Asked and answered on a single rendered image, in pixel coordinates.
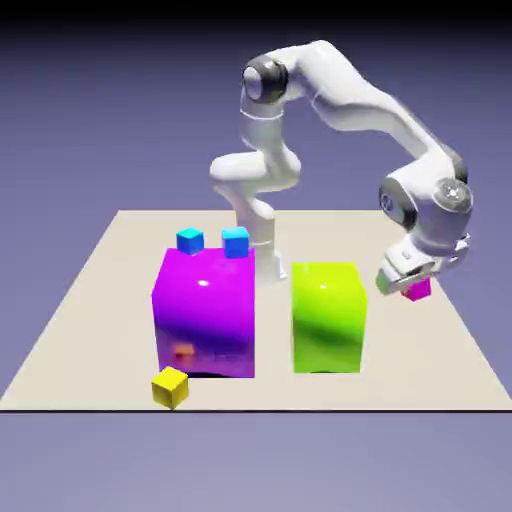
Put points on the small blue cube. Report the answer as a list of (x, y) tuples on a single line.
[(236, 242), (190, 240)]

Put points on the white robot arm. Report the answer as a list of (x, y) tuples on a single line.
[(352, 100)]

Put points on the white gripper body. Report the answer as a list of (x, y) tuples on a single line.
[(400, 267)]

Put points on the large lime green box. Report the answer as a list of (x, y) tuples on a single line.
[(328, 316)]

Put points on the small magenta cube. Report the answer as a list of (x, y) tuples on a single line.
[(419, 290)]

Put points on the small yellow cube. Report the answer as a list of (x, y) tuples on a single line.
[(170, 387)]

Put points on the large magenta box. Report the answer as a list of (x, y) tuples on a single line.
[(204, 308)]

